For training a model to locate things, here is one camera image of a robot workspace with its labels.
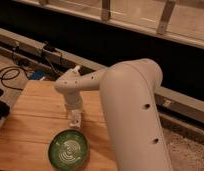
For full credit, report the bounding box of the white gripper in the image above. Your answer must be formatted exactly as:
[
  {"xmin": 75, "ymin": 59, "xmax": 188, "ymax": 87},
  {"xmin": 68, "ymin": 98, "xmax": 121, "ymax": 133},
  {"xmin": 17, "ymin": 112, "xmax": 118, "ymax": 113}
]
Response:
[{"xmin": 64, "ymin": 93, "xmax": 83, "ymax": 115}]

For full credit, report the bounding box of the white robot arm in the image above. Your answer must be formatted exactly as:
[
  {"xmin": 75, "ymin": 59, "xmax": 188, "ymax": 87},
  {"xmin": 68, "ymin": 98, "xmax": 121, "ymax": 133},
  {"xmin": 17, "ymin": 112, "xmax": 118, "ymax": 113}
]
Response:
[{"xmin": 55, "ymin": 58, "xmax": 173, "ymax": 171}]

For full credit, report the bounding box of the green ceramic bowl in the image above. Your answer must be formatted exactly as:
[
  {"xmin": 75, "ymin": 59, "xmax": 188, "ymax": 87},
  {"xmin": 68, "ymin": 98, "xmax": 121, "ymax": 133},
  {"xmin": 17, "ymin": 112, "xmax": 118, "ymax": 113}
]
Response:
[{"xmin": 48, "ymin": 129, "xmax": 89, "ymax": 171}]

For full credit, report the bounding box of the blue object behind board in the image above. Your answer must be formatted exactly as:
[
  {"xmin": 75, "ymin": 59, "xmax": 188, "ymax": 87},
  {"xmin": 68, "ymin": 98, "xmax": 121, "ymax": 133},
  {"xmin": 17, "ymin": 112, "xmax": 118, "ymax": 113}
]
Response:
[{"xmin": 29, "ymin": 70, "xmax": 45, "ymax": 80}]

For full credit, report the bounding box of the wooden board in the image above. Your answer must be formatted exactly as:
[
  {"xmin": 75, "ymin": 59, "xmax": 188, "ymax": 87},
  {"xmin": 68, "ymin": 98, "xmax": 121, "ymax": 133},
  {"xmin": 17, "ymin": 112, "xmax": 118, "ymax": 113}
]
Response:
[{"xmin": 0, "ymin": 81, "xmax": 117, "ymax": 171}]

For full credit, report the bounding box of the metal rail beam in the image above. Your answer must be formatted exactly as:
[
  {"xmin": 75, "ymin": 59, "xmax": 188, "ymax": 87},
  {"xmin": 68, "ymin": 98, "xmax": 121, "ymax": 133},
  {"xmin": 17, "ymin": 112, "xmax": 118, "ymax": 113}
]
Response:
[{"xmin": 0, "ymin": 28, "xmax": 204, "ymax": 124}]

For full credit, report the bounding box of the black plug on rail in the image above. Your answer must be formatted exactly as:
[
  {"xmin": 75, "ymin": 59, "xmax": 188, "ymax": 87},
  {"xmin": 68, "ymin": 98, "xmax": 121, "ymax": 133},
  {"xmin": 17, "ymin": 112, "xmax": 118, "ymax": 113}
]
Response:
[{"xmin": 41, "ymin": 42, "xmax": 57, "ymax": 56}]

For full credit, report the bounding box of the black cable loop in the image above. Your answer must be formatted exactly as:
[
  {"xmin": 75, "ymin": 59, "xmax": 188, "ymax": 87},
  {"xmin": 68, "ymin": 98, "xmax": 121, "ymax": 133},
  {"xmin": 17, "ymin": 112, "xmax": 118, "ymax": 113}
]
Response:
[{"xmin": 0, "ymin": 65, "xmax": 30, "ymax": 91}]

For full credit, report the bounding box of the glass window frame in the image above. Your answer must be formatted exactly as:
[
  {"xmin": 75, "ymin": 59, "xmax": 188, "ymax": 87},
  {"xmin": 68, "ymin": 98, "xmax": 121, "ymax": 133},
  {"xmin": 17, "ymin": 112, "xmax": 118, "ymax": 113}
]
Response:
[{"xmin": 14, "ymin": 0, "xmax": 204, "ymax": 49}]

